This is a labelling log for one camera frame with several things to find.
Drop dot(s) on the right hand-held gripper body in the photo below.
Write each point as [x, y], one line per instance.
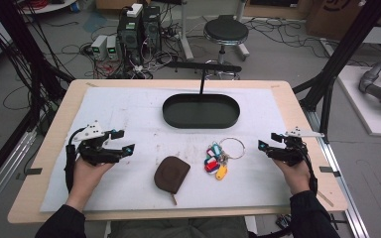
[291, 152]

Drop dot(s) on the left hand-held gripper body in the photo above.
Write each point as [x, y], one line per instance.
[92, 152]

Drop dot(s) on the brown leather pouch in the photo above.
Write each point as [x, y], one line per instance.
[172, 173]

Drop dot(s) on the black oval tray with hanger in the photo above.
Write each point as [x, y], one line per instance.
[200, 112]

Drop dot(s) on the person's right hand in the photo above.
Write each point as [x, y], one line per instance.
[296, 178]

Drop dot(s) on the person's left hand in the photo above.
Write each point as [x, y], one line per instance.
[86, 181]

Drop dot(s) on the white foam mat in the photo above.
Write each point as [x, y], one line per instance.
[129, 109]

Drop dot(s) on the grey tape strip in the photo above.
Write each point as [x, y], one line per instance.
[33, 171]
[329, 171]

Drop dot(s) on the white platform board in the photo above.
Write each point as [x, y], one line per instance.
[360, 102]

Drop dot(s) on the grey power supply unit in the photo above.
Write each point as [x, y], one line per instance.
[98, 48]
[112, 48]

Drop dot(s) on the person's lap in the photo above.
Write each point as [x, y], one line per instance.
[178, 229]

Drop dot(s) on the black computer tower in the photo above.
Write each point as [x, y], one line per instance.
[152, 29]
[129, 39]

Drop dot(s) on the white table leg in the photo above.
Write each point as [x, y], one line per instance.
[242, 33]
[185, 33]

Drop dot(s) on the black round stool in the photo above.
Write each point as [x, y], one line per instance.
[226, 31]

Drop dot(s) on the small white box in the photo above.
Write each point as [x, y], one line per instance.
[135, 10]

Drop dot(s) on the large brown cardboard box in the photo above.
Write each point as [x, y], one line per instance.
[337, 16]

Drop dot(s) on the white round table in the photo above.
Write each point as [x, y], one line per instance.
[49, 7]

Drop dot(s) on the aluminium rail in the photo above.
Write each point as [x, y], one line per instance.
[0, 178]
[344, 188]

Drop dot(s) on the black metal frame post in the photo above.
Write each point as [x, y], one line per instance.
[344, 46]
[20, 43]

